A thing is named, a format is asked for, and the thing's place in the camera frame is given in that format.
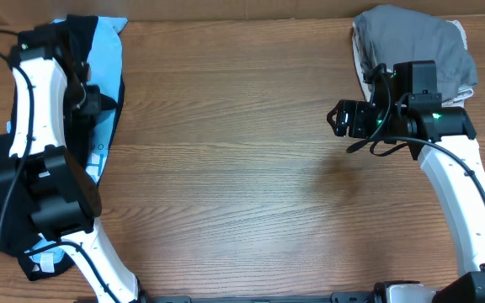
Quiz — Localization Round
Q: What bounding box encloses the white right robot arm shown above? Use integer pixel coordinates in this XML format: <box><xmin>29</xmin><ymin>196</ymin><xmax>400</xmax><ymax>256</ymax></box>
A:
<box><xmin>327</xmin><ymin>61</ymin><xmax>485</xmax><ymax>302</ymax></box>

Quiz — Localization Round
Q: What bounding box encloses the gray folded garment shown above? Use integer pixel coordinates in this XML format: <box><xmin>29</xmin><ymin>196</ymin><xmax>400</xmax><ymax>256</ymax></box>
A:
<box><xmin>352</xmin><ymin>4</ymin><xmax>479</xmax><ymax>103</ymax></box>

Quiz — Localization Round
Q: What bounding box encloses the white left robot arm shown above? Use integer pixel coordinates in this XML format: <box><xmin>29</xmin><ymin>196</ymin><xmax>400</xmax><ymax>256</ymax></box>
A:
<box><xmin>0</xmin><ymin>18</ymin><xmax>147</xmax><ymax>302</ymax></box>

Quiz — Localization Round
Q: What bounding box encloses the light blue t-shirt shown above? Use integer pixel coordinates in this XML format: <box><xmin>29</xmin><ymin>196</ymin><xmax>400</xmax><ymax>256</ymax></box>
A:
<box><xmin>5</xmin><ymin>16</ymin><xmax>128</xmax><ymax>274</ymax></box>

